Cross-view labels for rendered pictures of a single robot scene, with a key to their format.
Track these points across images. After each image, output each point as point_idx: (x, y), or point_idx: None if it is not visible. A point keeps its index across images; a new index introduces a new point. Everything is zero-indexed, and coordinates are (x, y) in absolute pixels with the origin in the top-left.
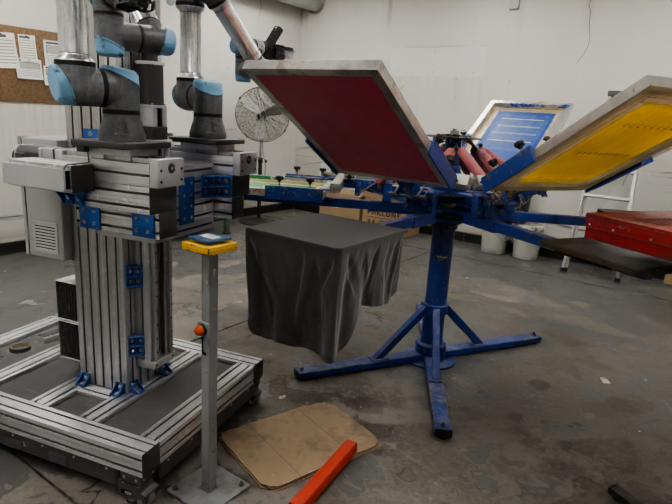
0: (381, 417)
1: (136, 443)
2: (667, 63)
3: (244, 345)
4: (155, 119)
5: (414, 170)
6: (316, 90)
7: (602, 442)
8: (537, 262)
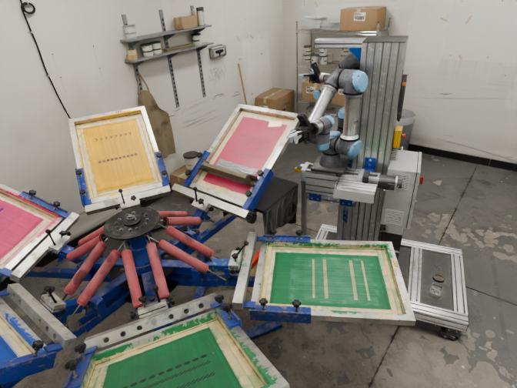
0: (231, 294)
1: (327, 227)
2: None
3: (329, 369)
4: None
5: (209, 177)
6: (265, 124)
7: None
8: None
